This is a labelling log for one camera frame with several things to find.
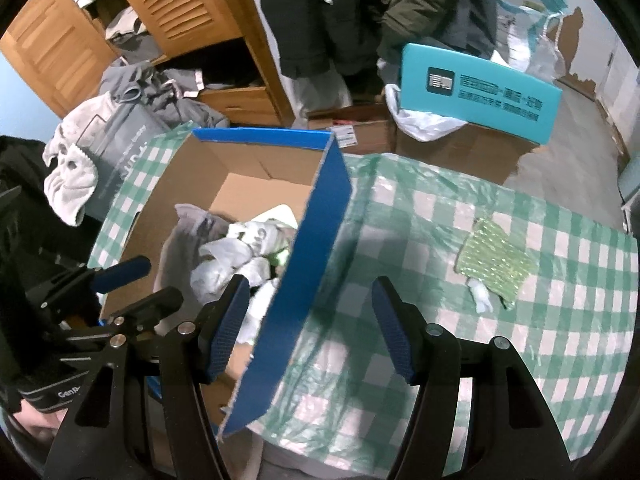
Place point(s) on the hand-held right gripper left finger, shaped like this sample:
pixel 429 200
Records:
pixel 227 330

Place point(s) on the blue and white plastic bag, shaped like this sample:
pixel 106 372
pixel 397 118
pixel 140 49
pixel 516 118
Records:
pixel 530 10

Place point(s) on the light grey crumpled garment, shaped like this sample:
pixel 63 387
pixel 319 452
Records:
pixel 127 35

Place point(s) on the grey hoodie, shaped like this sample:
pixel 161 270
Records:
pixel 145 85

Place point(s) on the teal printed box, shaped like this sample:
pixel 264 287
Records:
pixel 415 80

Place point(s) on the light grey towel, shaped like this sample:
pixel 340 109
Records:
pixel 70 185

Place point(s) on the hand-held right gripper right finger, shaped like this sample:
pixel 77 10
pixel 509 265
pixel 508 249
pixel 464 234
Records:
pixel 395 332

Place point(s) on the green checkered tablecloth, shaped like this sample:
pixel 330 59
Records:
pixel 425 210

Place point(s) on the wooden louvered wardrobe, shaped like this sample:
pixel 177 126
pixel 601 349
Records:
pixel 165 5

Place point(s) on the white crumpled tissue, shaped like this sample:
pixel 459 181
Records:
pixel 482 300

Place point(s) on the white printed sock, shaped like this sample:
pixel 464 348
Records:
pixel 255 235

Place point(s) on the large brown cardboard box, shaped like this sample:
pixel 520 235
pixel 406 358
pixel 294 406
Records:
pixel 465 155

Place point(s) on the grey cloth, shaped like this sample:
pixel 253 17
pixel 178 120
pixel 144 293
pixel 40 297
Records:
pixel 185 240

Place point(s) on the olive hanging jacket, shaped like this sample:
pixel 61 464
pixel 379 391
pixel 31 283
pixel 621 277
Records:
pixel 415 5

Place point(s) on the small brown cardboard box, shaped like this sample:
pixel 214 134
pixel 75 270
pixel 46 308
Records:
pixel 370 135

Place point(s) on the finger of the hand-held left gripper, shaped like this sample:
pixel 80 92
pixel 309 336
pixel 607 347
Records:
pixel 122 272
pixel 155 302

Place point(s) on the black hanging coat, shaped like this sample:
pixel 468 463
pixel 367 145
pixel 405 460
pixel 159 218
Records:
pixel 300 20

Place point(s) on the person's left hand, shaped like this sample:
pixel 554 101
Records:
pixel 30 422

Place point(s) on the green textured cloth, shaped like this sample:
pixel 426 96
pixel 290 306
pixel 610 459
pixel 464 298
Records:
pixel 495 260

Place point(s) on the cardboard box with blue rim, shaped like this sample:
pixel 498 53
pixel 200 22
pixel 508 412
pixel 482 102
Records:
pixel 240 185

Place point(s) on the light green cloth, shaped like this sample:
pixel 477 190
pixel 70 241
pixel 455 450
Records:
pixel 279 260

